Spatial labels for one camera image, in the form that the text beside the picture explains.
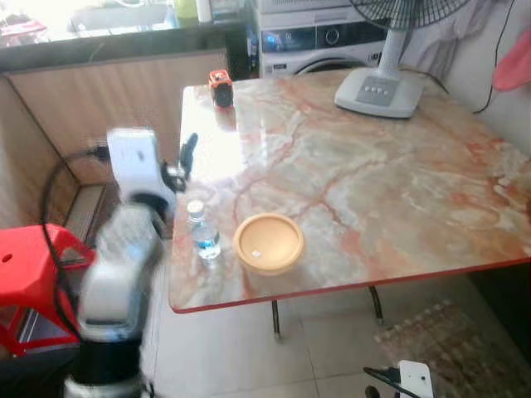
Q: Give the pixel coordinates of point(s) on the green cup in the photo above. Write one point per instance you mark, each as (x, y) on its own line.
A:
(185, 8)

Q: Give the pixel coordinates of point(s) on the clear water bottle blue label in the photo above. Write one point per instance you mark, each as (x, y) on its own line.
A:
(205, 236)

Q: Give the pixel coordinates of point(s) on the red plastic stool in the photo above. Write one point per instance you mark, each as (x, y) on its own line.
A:
(25, 265)

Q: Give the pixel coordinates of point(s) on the orange black small device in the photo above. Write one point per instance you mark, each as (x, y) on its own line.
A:
(221, 87)

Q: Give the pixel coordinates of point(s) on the black metal table leg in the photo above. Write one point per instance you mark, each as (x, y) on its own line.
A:
(376, 305)
(275, 319)

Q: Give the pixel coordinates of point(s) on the grey hanging cloth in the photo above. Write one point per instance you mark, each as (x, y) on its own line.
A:
(440, 33)

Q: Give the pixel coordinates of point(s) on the pink hanging cloth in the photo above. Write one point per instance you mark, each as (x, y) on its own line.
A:
(514, 62)

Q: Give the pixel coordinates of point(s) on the white standing fan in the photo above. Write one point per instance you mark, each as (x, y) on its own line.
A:
(377, 89)

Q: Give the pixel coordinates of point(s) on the brown patterned rug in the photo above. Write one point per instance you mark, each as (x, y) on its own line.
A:
(448, 348)

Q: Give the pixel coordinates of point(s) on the white front-load washing machine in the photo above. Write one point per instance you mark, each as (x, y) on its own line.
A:
(315, 37)

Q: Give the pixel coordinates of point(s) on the tan round bowl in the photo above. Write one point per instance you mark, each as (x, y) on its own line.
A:
(267, 245)

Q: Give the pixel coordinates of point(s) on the wooden counter cabinet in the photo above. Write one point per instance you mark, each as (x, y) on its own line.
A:
(99, 99)

